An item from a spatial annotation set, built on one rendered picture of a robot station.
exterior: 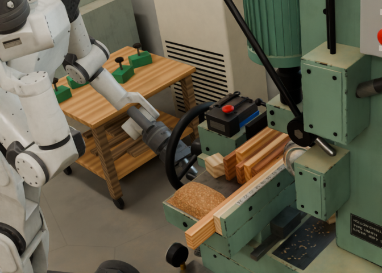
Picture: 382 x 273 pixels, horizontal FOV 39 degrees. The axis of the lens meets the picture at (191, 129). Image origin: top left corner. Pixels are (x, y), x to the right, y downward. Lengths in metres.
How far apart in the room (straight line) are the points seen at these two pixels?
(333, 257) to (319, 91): 0.45
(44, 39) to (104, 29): 2.44
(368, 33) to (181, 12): 2.13
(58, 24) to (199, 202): 0.55
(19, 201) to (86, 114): 0.99
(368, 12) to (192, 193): 0.60
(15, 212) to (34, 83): 0.75
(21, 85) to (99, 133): 1.51
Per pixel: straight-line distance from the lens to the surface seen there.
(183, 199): 1.27
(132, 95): 1.77
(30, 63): 1.31
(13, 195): 1.64
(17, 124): 1.16
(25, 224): 1.76
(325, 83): 0.94
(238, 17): 1.08
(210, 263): 1.50
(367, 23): 0.88
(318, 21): 1.06
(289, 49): 1.14
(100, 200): 2.88
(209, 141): 1.45
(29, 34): 1.00
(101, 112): 2.55
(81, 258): 2.60
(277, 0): 1.10
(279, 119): 1.29
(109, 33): 3.47
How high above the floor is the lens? 1.71
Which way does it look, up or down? 31 degrees down
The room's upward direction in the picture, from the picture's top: 10 degrees counter-clockwise
